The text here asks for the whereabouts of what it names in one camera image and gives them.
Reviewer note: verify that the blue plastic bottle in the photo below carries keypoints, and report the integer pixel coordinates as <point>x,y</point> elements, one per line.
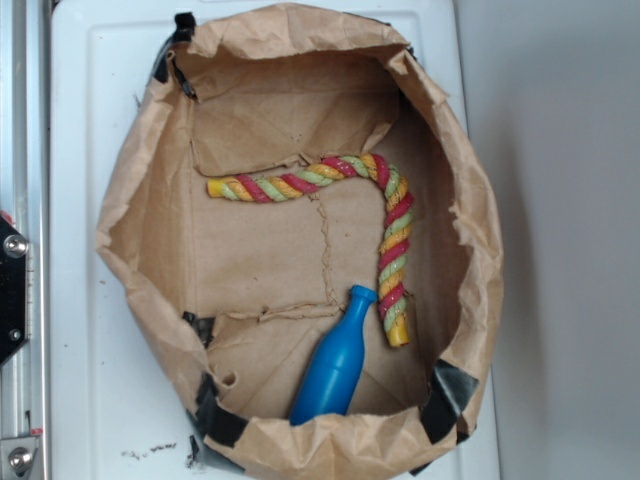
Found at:
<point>334,370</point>

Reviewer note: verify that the brown paper bag bin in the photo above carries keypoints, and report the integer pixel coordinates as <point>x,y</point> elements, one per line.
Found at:
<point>291,103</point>

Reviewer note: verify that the black metal bracket with bolts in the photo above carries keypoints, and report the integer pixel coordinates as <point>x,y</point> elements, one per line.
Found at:
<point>13,290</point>

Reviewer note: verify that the aluminium frame rail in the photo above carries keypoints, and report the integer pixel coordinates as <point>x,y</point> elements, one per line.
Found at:
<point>25,29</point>

